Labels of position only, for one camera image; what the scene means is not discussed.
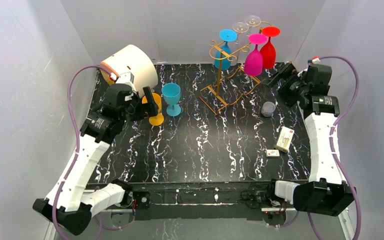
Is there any long white green box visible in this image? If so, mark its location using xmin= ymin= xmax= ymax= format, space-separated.
xmin=274 ymin=126 xmax=295 ymax=153

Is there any clear wine glass front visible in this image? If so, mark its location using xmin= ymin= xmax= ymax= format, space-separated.
xmin=232 ymin=22 xmax=249 ymax=44

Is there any clear wine glass rear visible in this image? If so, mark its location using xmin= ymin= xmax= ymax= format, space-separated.
xmin=244 ymin=15 xmax=261 ymax=28

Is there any gold wine glass rack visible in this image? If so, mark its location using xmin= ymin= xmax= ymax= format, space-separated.
xmin=199 ymin=21 xmax=274 ymax=116

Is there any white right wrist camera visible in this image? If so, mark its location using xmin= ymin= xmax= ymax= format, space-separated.
xmin=297 ymin=56 xmax=322 ymax=78

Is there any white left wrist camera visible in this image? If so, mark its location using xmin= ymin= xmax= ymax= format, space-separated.
xmin=109 ymin=71 xmax=137 ymax=95

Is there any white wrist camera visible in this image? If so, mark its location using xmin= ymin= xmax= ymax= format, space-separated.
xmin=109 ymin=71 xmax=137 ymax=95
xmin=297 ymin=56 xmax=322 ymax=78

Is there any small grey glitter jar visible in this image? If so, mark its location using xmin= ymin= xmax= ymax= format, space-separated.
xmin=260 ymin=101 xmax=276 ymax=118

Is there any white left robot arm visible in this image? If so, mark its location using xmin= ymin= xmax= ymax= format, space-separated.
xmin=32 ymin=83 xmax=158 ymax=236

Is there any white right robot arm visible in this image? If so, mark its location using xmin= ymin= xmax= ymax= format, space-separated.
xmin=240 ymin=63 xmax=356 ymax=217

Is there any round beige box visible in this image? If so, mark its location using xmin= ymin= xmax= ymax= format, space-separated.
xmin=99 ymin=44 xmax=158 ymax=97

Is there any magenta wine glass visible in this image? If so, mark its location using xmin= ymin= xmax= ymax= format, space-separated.
xmin=243 ymin=33 xmax=268 ymax=77

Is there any blue wine glass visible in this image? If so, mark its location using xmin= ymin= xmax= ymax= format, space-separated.
xmin=214 ymin=29 xmax=237 ymax=70

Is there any small white red box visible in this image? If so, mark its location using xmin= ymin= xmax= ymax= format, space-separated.
xmin=265 ymin=149 xmax=281 ymax=158

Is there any clear wine glass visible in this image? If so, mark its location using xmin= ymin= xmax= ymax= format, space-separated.
xmin=232 ymin=22 xmax=249 ymax=44
xmin=244 ymin=15 xmax=261 ymax=28

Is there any orange wine glass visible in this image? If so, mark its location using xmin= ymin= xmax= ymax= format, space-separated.
xmin=148 ymin=92 xmax=164 ymax=126

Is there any red wine glass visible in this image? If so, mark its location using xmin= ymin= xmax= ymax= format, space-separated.
xmin=259 ymin=26 xmax=281 ymax=69

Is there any teal wine glass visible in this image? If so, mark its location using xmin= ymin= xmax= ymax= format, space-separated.
xmin=161 ymin=83 xmax=182 ymax=117

